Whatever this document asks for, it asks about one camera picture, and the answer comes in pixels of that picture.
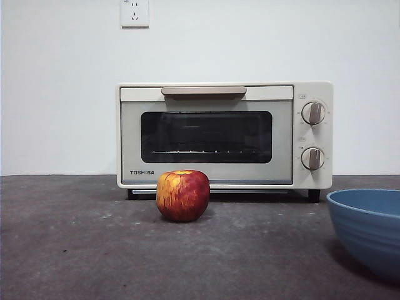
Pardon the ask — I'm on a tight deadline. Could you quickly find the red yellow apple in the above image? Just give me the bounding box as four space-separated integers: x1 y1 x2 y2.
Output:
156 169 211 223

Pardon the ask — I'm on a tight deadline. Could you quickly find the oven door with taupe handle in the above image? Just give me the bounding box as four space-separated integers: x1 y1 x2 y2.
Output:
119 86 294 186

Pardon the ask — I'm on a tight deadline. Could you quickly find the temperature knob with taupe grip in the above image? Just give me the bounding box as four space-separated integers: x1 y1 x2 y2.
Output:
301 101 326 126

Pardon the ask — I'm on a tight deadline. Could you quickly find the blue ribbed bowl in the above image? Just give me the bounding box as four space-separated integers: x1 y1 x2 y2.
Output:
326 188 400 284

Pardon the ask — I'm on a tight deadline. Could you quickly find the cream Toshiba toaster oven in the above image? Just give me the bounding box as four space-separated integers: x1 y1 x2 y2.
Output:
116 81 334 203

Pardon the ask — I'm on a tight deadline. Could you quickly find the timer knob with taupe grip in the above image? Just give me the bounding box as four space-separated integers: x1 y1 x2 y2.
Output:
301 147 326 172

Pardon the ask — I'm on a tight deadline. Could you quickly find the metal wire oven rack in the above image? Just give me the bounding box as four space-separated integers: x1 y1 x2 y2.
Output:
152 149 256 155

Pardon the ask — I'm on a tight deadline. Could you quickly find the white wall socket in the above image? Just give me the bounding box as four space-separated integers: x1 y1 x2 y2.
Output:
121 0 150 29

